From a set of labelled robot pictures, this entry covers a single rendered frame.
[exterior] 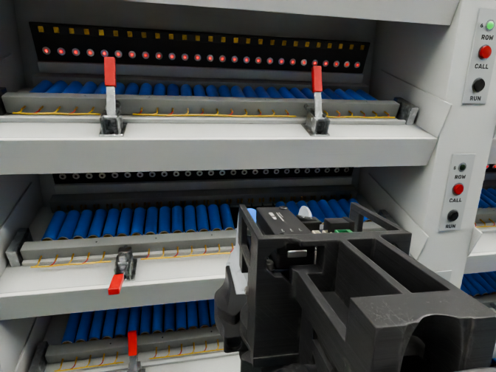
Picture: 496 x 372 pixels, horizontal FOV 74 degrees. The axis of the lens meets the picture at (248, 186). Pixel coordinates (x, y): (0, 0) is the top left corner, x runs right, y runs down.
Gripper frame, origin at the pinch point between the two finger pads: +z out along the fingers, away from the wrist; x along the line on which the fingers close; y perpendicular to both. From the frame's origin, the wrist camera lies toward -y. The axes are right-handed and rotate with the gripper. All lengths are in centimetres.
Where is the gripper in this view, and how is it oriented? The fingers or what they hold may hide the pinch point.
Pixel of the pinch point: (261, 255)
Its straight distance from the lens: 29.4
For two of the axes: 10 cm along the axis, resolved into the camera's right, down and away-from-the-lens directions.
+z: -1.8, -2.2, 9.6
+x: -9.8, 0.1, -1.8
